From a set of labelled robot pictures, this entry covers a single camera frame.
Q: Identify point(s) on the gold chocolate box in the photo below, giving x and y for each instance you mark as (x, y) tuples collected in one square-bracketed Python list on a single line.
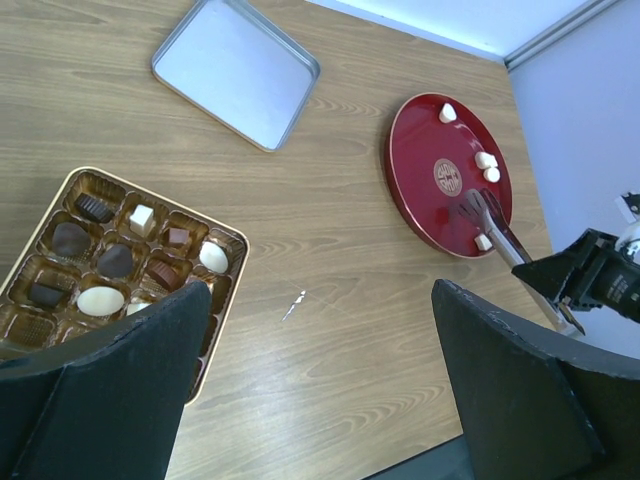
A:
[(106, 248)]

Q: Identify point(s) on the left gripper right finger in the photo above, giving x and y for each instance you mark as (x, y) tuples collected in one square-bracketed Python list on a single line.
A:
[(533, 403)]

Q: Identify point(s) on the white chocolate in box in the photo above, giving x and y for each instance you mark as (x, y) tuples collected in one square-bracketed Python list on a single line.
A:
[(213, 257)]

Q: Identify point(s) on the silver tin lid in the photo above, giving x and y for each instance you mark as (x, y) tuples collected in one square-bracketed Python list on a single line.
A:
[(237, 66)]

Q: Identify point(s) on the aluminium frame rail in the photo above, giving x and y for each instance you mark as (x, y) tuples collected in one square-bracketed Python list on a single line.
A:
[(560, 30)]

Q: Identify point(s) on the white scrap on table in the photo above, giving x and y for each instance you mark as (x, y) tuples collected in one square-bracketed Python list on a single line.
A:
[(294, 304)]

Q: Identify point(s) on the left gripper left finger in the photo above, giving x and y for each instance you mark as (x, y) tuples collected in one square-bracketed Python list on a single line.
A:
[(107, 404)]

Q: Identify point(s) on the white chocolate pair right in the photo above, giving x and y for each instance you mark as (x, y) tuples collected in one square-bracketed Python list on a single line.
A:
[(488, 164)]

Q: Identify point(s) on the brown metal tongs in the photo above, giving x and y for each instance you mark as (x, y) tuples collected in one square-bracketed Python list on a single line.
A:
[(482, 209)]

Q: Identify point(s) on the round red plate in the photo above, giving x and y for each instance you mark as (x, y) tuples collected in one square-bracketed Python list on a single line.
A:
[(429, 165)]

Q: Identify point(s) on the white heart chocolate top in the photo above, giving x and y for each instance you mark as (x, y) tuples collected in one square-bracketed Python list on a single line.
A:
[(447, 114)]

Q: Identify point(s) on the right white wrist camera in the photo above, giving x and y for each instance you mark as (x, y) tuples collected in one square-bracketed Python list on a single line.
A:
[(629, 206)]

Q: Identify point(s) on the white square chocolate bottom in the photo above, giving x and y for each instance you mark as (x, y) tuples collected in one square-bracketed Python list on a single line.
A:
[(483, 243)]

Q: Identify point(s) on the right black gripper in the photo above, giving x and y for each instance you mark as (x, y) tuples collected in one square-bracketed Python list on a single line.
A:
[(588, 274)]

